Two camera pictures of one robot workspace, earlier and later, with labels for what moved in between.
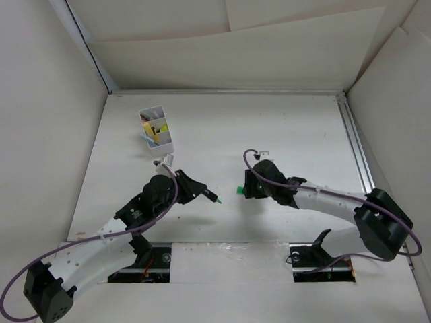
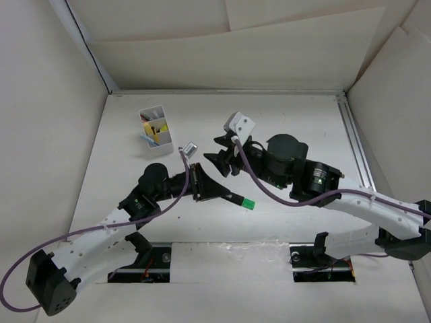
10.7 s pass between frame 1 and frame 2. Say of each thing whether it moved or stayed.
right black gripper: moved
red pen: stayed
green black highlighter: moved
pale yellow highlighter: stayed
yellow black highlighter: stayed
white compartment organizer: stayed
